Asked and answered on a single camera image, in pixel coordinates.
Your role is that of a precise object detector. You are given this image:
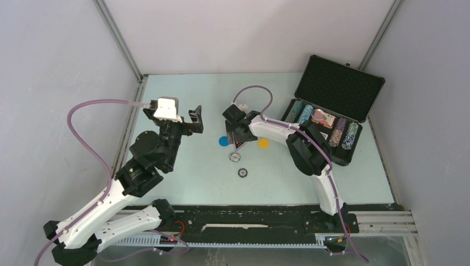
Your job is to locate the red black triangle button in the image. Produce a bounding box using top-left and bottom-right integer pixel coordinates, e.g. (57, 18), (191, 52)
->
(234, 141), (246, 151)

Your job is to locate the red playing card deck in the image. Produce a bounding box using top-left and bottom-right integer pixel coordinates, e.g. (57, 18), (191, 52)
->
(315, 112), (336, 129)

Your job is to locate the clear round dealer button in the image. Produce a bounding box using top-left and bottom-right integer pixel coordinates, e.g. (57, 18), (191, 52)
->
(311, 109), (326, 122)

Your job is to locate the blue playing card deck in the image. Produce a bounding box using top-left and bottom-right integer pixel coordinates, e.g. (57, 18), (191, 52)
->
(321, 132), (329, 140)

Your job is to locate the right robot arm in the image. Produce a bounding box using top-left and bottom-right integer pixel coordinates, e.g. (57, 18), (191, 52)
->
(222, 104), (345, 232)

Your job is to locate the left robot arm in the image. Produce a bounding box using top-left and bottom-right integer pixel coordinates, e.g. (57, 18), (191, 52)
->
(43, 104), (203, 265)

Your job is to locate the black poker set case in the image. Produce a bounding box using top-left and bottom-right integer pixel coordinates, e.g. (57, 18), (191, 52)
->
(281, 54), (386, 166)

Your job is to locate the blue round button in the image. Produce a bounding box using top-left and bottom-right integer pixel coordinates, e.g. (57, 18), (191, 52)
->
(218, 136), (229, 147)

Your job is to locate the white grey poker chip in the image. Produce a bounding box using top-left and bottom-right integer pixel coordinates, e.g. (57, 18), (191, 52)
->
(229, 152), (241, 162)

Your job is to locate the yellow round button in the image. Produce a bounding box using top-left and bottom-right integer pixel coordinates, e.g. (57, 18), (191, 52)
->
(257, 138), (270, 149)

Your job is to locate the black poker chip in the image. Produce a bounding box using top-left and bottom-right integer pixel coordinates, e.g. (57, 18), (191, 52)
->
(237, 168), (248, 178)

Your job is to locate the green blue chip stack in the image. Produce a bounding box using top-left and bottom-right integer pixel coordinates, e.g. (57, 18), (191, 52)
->
(284, 100), (303, 123)

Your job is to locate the light blue chip stack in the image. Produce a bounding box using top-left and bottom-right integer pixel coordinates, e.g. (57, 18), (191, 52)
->
(297, 105), (314, 124)

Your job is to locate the purple orange chip stack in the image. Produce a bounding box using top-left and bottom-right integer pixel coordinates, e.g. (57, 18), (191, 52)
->
(329, 117), (347, 147)

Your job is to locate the green navy chip stack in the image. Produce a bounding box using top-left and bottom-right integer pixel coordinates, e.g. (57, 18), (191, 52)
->
(341, 122), (359, 150)

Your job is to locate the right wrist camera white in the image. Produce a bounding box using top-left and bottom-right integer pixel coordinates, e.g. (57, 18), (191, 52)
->
(237, 104), (251, 114)

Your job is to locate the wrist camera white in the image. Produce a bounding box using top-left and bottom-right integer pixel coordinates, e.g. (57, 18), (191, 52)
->
(153, 97), (183, 122)
(237, 104), (251, 114)

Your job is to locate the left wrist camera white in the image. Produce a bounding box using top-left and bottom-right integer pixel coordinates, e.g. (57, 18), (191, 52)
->
(153, 97), (183, 122)

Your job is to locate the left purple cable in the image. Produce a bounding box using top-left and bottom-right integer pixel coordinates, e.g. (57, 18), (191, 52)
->
(33, 98), (155, 266)

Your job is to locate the left aluminium frame post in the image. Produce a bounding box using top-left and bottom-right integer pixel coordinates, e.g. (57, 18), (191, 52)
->
(93, 0), (144, 83)

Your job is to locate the aluminium frame post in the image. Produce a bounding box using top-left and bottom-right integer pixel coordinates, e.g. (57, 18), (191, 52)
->
(93, 0), (144, 83)
(358, 0), (405, 71)

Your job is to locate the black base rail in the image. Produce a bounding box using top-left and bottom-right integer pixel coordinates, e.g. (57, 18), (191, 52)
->
(132, 204), (420, 247)

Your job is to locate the right aluminium frame post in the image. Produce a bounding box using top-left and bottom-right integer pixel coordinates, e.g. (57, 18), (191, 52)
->
(358, 0), (405, 71)

